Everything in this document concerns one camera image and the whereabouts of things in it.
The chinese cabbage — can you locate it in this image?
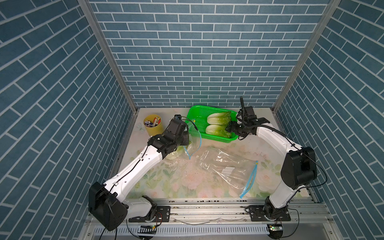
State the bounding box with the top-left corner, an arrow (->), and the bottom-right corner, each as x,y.
207,111 -> 232,126
166,146 -> 188,160
205,124 -> 235,139

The clear zipper bag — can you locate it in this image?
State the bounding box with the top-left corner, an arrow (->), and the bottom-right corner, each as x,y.
199,147 -> 258,198
160,116 -> 203,171

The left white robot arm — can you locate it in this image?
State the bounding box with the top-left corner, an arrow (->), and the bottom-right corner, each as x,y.
88,115 -> 189,231

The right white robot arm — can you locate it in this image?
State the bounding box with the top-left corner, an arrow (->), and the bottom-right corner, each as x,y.
226,106 -> 318,221

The green plastic basket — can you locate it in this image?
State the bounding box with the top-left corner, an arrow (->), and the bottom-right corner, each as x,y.
187,106 -> 238,143

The yellow cup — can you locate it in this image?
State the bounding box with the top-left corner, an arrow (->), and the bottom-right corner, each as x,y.
143,114 -> 165,137

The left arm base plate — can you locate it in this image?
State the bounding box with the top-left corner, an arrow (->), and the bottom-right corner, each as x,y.
128,206 -> 171,224

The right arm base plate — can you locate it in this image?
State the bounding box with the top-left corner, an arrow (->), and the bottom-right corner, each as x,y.
245,205 -> 291,222

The aluminium rail frame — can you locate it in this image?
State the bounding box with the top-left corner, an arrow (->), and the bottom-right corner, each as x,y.
80,199 -> 342,240

